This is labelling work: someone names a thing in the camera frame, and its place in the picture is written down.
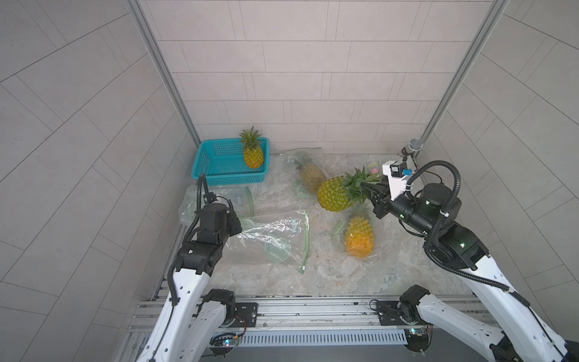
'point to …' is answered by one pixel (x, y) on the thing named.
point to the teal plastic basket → (223, 163)
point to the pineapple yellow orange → (253, 154)
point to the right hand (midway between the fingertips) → (362, 184)
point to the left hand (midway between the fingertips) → (236, 212)
